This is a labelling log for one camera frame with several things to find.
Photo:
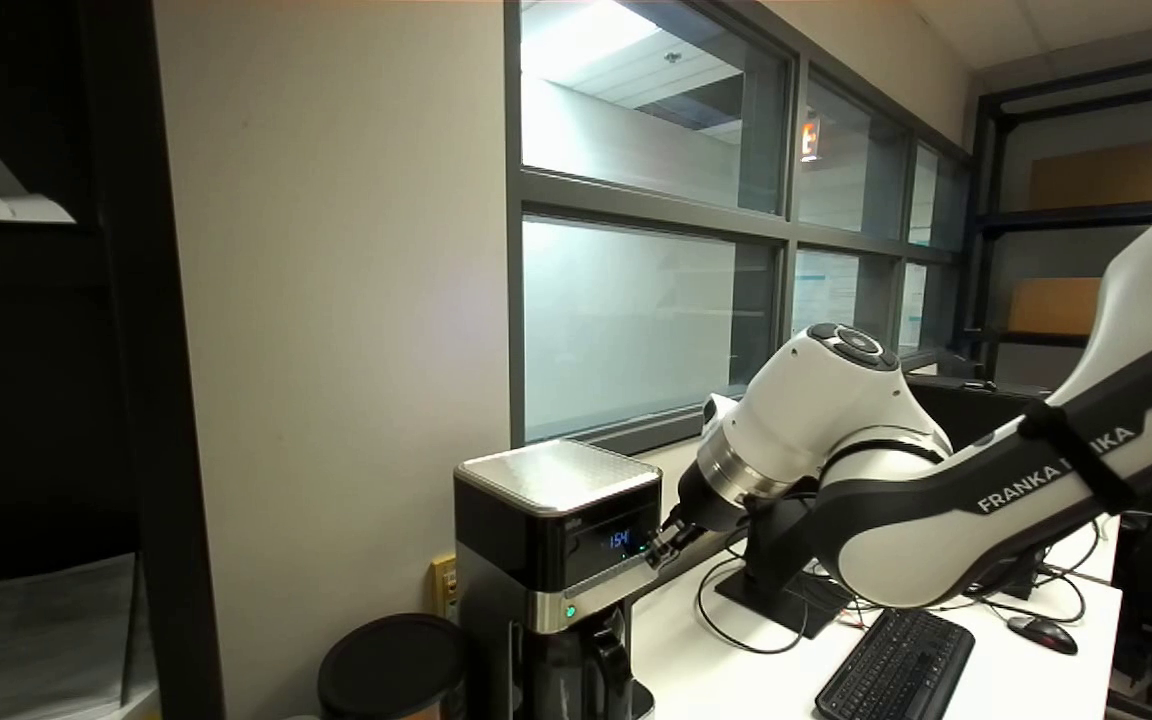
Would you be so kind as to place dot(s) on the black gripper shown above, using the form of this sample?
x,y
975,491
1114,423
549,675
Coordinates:
x,y
707,511

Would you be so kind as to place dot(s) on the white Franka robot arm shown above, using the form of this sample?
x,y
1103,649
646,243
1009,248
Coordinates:
x,y
909,532

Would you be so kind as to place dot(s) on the black silver coffee machine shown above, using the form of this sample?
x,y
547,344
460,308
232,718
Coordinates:
x,y
537,532

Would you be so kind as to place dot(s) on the black monitor stand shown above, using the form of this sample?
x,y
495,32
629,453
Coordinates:
x,y
788,594

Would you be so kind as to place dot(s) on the black computer keyboard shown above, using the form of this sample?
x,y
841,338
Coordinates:
x,y
899,665

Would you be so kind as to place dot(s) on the black round bin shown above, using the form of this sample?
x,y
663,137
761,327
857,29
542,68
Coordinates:
x,y
390,665

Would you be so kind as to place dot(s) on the small cardboard box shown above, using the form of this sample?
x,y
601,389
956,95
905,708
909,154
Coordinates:
x,y
1054,306

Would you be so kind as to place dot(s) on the black shelving rack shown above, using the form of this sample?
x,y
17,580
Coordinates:
x,y
988,201

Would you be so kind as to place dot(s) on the black bookshelf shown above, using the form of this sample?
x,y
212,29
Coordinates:
x,y
136,333

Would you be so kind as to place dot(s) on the large cardboard box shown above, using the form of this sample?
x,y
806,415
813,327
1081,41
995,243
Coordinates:
x,y
1119,173

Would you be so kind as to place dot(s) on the yellow wall outlet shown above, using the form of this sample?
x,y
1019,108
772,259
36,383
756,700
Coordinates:
x,y
443,586

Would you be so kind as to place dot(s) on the grey window frame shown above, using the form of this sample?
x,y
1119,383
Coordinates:
x,y
650,206

